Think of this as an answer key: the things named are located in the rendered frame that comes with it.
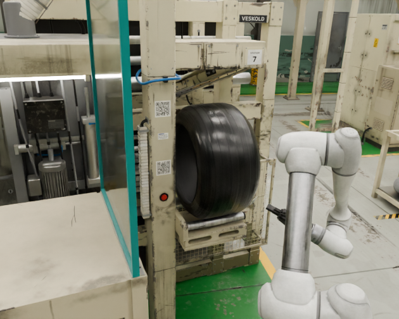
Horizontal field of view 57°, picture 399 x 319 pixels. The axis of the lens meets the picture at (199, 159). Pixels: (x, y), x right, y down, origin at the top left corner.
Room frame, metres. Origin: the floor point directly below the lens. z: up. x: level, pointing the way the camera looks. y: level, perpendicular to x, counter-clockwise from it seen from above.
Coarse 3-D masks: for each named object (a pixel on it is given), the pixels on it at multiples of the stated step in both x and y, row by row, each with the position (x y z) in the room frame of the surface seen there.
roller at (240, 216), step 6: (222, 216) 1.71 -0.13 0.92; (228, 216) 1.72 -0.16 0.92; (234, 216) 1.73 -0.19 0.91; (240, 216) 1.74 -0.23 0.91; (186, 222) 1.64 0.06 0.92; (192, 222) 1.65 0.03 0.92; (198, 222) 1.65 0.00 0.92; (204, 222) 1.66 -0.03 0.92; (210, 222) 1.67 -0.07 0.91; (216, 222) 1.68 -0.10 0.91; (222, 222) 1.69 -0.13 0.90; (228, 222) 1.71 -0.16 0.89; (192, 228) 1.63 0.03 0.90; (198, 228) 1.65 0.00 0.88
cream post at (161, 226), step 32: (160, 0) 1.65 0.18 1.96; (160, 32) 1.65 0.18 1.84; (160, 64) 1.65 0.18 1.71; (160, 96) 1.65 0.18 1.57; (160, 128) 1.65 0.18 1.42; (160, 160) 1.64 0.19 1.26; (160, 192) 1.64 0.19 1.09; (160, 224) 1.64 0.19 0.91; (160, 256) 1.64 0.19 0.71; (160, 288) 1.64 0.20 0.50
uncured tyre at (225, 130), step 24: (192, 120) 1.71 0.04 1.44; (216, 120) 1.69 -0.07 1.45; (240, 120) 1.72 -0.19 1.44; (192, 144) 2.10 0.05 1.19; (216, 144) 1.58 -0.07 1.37; (240, 144) 1.62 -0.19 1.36; (192, 168) 2.06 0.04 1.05; (216, 168) 1.54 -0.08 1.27; (240, 168) 1.58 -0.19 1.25; (192, 192) 1.94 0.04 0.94; (216, 192) 1.53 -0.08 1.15; (240, 192) 1.58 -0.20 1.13; (216, 216) 1.65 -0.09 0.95
